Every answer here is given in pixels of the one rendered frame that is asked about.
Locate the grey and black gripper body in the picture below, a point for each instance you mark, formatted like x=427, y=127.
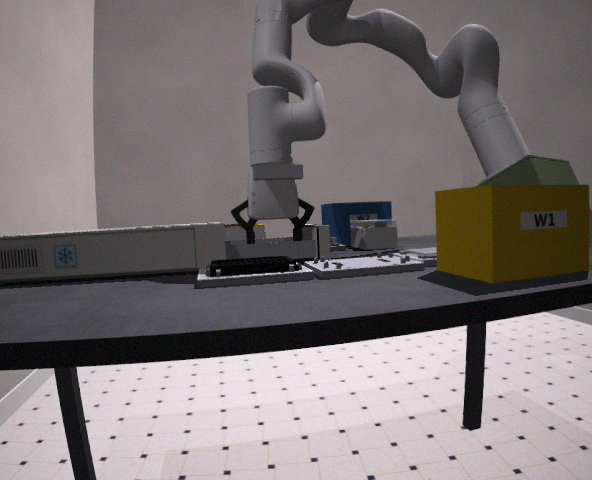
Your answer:
x=273, y=199

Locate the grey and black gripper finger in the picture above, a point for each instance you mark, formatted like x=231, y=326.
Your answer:
x=250, y=234
x=299, y=223

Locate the dark blue open bin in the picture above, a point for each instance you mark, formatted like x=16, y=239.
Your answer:
x=339, y=215

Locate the yellow box labelled w1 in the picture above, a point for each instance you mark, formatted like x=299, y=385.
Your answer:
x=501, y=233

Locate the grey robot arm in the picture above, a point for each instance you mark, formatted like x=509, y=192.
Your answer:
x=472, y=54

